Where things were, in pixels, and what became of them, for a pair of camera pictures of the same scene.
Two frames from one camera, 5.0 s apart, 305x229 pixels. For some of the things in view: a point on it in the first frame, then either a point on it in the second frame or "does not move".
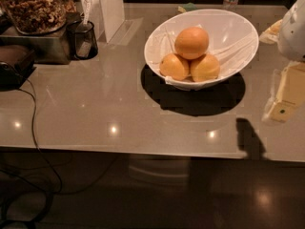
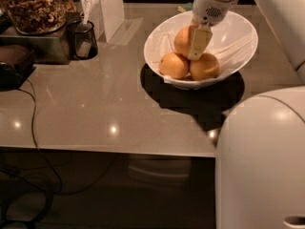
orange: (174, 67) does not move
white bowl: (233, 40) does not move
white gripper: (293, 35) -> (208, 11)
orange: (191, 43) does not move
